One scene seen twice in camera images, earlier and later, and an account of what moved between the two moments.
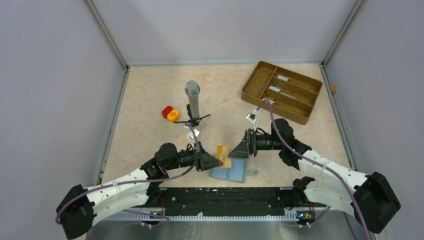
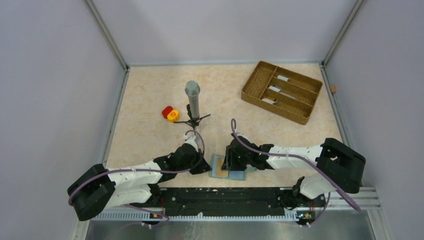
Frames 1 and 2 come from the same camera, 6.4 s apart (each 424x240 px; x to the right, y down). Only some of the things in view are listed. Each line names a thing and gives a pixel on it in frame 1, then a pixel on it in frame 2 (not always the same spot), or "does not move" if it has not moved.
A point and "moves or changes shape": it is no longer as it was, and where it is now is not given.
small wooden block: (333, 88) does not move
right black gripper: (248, 145) to (229, 163)
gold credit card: (223, 151) moves or changes shape
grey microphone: (192, 88) does not move
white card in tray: (283, 78) does not move
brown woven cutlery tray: (287, 94) does not move
